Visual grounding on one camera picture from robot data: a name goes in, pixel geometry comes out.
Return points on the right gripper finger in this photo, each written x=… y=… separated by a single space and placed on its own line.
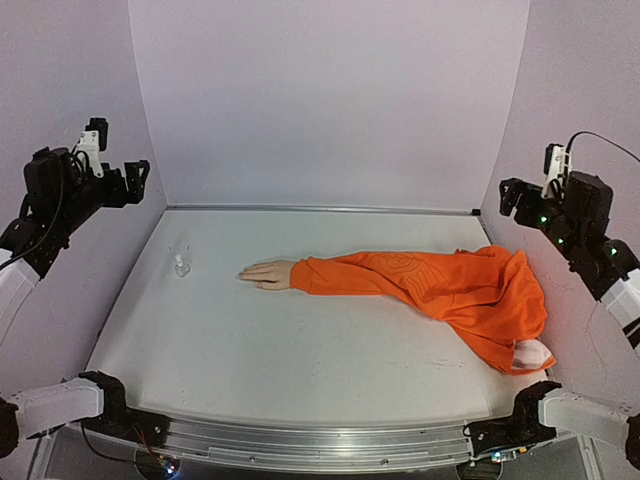
x=507 y=205
x=510 y=188

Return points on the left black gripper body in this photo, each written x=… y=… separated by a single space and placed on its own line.
x=114 y=196

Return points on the orange sweatshirt sleeve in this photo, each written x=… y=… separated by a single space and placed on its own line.
x=490 y=297

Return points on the aluminium rail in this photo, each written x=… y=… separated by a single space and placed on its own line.
x=306 y=446
x=326 y=209

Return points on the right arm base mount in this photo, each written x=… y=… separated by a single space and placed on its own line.
x=522 y=428

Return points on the aluminium back rail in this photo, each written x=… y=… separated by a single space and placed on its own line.
x=326 y=209

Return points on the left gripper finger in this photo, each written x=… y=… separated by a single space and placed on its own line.
x=135 y=194
x=136 y=172

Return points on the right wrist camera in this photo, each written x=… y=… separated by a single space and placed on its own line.
x=557 y=164

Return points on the mannequin hand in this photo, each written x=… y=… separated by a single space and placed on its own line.
x=271 y=276

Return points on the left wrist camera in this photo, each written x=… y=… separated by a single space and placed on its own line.
x=95 y=134

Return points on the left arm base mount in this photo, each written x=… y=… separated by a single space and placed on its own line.
x=130 y=432

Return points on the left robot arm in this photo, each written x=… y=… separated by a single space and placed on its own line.
x=63 y=192

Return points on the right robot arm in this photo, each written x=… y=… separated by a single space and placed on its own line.
x=592 y=282

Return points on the clear nail polish bottle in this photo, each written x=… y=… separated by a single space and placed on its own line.
x=182 y=269

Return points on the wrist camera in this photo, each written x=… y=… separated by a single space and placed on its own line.
x=95 y=134
x=557 y=164

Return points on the aluminium front rail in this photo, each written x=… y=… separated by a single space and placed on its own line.
x=306 y=446

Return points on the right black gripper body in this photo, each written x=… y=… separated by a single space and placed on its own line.
x=525 y=201

